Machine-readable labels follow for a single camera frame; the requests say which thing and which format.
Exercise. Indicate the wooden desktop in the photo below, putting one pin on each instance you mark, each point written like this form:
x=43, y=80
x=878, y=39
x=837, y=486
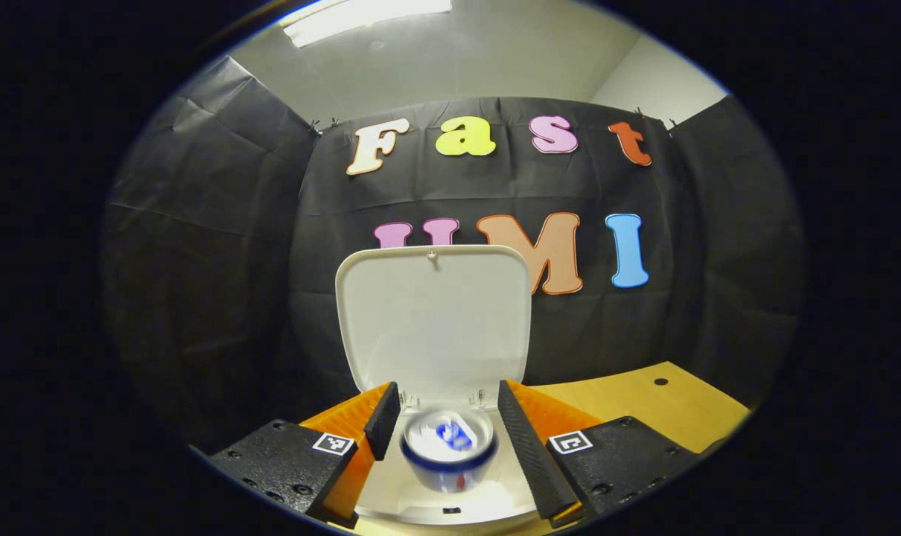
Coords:
x=644, y=406

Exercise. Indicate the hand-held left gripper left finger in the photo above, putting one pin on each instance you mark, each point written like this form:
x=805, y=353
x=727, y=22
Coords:
x=382, y=420

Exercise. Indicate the black backdrop cloth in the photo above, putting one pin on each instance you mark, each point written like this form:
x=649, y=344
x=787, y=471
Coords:
x=220, y=283

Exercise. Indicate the white desktop garbage bin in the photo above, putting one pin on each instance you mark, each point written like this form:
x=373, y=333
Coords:
x=435, y=320

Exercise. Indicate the ceiling light panel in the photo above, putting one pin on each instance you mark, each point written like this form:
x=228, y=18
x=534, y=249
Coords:
x=361, y=16

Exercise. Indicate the blue silver pop can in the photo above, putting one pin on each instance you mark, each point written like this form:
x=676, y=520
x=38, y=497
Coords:
x=450, y=447

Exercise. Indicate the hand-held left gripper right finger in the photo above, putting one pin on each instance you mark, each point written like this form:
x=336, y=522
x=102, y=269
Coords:
x=529, y=447

